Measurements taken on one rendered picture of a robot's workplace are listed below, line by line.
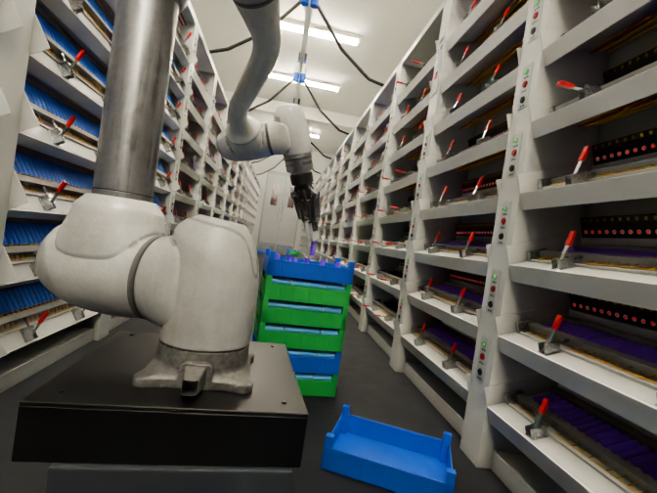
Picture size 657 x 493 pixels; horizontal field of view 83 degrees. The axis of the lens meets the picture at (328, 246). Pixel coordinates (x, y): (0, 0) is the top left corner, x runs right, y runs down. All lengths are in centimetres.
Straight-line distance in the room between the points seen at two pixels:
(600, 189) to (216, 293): 76
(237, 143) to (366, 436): 93
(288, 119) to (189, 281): 70
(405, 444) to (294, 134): 95
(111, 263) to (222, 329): 21
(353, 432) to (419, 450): 19
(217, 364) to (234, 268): 16
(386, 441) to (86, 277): 86
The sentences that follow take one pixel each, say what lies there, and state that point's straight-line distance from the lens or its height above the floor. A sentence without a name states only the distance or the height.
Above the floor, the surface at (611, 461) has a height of 21.
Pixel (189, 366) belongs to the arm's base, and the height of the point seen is 32.
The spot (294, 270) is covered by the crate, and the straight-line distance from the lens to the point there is 126.
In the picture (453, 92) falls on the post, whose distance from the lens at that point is 191.
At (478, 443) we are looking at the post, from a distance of 120.
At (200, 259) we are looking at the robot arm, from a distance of 62.
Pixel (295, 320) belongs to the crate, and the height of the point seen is 26.
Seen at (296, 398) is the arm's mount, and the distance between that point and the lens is 65.
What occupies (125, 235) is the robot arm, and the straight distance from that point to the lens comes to 71.
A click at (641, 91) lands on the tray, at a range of 94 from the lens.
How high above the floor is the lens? 54
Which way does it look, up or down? 1 degrees down
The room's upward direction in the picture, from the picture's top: 9 degrees clockwise
